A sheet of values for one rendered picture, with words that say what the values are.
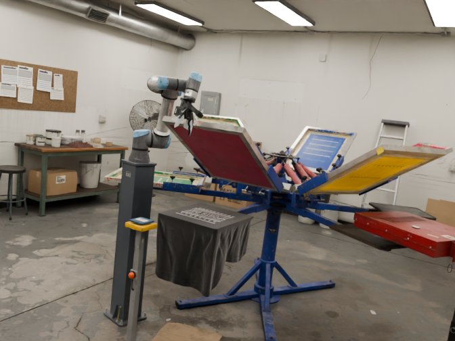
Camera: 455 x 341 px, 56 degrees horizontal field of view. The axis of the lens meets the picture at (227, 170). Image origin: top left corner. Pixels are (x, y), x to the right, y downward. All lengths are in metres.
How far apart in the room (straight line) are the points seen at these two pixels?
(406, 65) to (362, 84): 0.66
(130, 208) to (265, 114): 4.70
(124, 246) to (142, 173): 0.55
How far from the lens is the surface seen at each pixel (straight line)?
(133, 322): 2.70
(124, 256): 3.24
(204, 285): 2.65
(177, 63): 8.55
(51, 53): 6.55
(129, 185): 3.10
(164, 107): 3.00
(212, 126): 2.52
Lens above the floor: 1.65
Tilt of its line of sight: 8 degrees down
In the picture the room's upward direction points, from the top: 7 degrees clockwise
